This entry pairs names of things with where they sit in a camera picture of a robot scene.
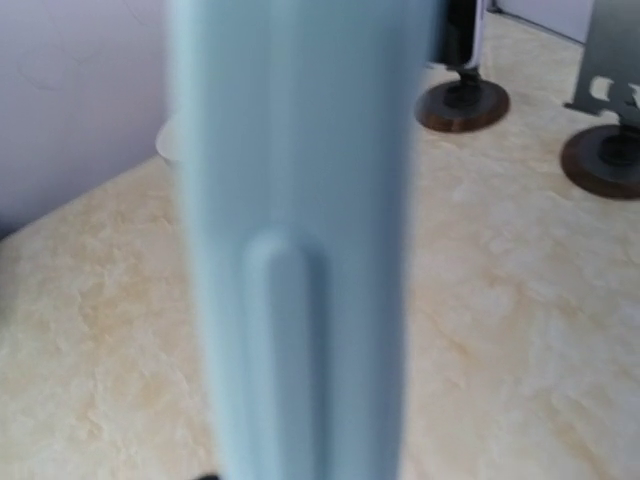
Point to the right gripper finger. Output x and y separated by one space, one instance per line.
208 476

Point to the phone with light-blue case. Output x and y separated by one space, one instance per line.
292 125

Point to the folding phone stand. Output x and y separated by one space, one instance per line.
468 104
603 160

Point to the phone with lilac case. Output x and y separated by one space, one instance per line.
462 34

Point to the white bowl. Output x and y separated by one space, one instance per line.
166 140

